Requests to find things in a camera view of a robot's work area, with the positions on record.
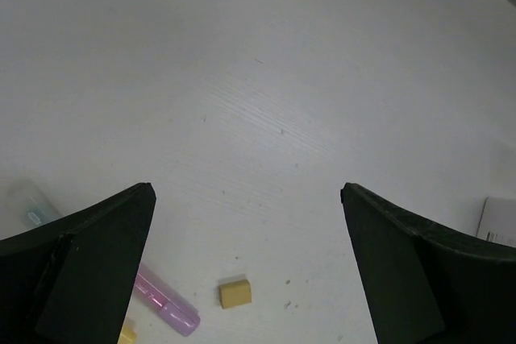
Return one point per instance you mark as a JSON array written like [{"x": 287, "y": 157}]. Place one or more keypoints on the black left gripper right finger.
[{"x": 425, "y": 282}]

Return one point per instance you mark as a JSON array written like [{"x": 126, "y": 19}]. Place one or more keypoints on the yellow eraser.
[{"x": 235, "y": 293}]

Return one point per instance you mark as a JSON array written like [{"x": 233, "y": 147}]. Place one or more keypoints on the pink highlighter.
[{"x": 166, "y": 303}]

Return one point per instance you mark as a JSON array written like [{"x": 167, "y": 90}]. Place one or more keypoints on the yellow highlighter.
[{"x": 127, "y": 335}]

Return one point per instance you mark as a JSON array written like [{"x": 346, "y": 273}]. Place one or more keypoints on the green highlighter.
[{"x": 26, "y": 201}]

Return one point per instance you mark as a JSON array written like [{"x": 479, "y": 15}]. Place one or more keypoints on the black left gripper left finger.
[{"x": 70, "y": 281}]

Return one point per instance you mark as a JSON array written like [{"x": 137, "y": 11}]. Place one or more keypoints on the white divided organizer left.
[{"x": 498, "y": 221}]

